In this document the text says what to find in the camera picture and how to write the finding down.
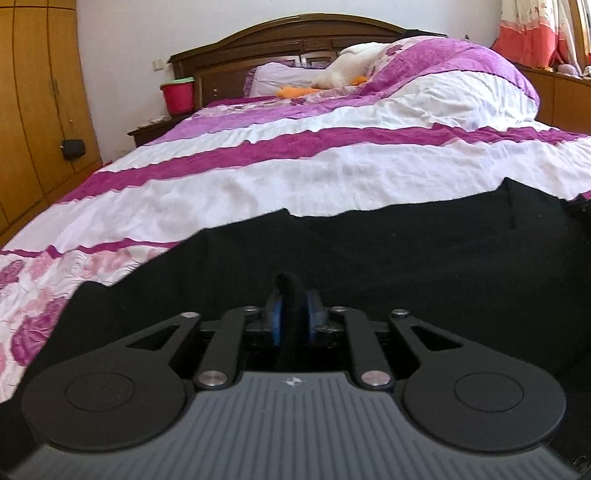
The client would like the folded purple white quilt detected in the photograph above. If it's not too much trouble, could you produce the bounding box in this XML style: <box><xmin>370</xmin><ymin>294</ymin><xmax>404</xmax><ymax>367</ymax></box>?
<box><xmin>365</xmin><ymin>36</ymin><xmax>541</xmax><ymax>124</ymax></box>

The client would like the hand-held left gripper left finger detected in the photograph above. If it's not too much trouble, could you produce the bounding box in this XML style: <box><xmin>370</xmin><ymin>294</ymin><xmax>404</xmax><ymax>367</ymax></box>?
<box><xmin>124</xmin><ymin>295</ymin><xmax>284</xmax><ymax>391</ymax></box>

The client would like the red and pink curtain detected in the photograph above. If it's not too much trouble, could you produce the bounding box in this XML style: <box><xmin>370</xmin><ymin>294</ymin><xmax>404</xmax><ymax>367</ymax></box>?
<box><xmin>490</xmin><ymin>0</ymin><xmax>591</xmax><ymax>70</ymax></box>

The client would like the lavender pillow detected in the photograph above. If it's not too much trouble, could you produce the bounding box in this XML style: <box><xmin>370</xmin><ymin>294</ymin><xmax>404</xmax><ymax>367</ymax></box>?
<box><xmin>244</xmin><ymin>62</ymin><xmax>331</xmax><ymax>99</ymax></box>

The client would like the white plush duck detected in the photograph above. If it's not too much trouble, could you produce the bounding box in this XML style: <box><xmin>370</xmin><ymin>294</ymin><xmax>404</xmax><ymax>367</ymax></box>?
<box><xmin>276</xmin><ymin>42</ymin><xmax>386</xmax><ymax>99</ymax></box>

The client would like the black garment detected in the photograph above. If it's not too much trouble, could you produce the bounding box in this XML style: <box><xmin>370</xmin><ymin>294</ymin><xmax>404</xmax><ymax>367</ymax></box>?
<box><xmin>0</xmin><ymin>178</ymin><xmax>591</xmax><ymax>467</ymax></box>

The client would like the red bucket with green rim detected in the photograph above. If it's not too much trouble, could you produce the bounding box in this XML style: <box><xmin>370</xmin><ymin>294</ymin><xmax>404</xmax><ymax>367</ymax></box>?
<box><xmin>160</xmin><ymin>78</ymin><xmax>195</xmax><ymax>117</ymax></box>

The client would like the small black pouch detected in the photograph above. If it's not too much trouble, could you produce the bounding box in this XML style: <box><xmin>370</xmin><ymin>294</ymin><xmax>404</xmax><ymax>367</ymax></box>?
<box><xmin>61</xmin><ymin>138</ymin><xmax>86</xmax><ymax>161</ymax></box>

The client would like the dark wooden nightstand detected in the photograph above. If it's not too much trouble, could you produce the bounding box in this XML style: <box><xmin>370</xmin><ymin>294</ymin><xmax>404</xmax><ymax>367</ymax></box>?
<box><xmin>127</xmin><ymin>113</ymin><xmax>190</xmax><ymax>148</ymax></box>

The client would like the wooden window cabinet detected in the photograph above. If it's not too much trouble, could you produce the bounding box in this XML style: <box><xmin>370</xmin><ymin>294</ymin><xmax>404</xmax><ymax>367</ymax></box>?
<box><xmin>515</xmin><ymin>64</ymin><xmax>591</xmax><ymax>136</ymax></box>

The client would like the wooden wardrobe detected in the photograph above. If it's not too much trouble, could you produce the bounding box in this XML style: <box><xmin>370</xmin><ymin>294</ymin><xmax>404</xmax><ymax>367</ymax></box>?
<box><xmin>0</xmin><ymin>0</ymin><xmax>103</xmax><ymax>247</ymax></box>

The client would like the purple white striped bedspread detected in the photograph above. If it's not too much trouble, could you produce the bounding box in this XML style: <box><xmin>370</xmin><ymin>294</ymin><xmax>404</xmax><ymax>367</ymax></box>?
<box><xmin>0</xmin><ymin>85</ymin><xmax>591</xmax><ymax>402</ymax></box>

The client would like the dark wooden headboard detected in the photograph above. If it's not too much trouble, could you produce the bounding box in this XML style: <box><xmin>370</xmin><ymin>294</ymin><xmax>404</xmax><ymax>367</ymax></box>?
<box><xmin>169</xmin><ymin>14</ymin><xmax>448</xmax><ymax>112</ymax></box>

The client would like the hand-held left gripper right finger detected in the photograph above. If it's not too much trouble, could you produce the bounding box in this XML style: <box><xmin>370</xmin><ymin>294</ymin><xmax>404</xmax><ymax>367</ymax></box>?
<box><xmin>302</xmin><ymin>290</ymin><xmax>463</xmax><ymax>392</ymax></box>

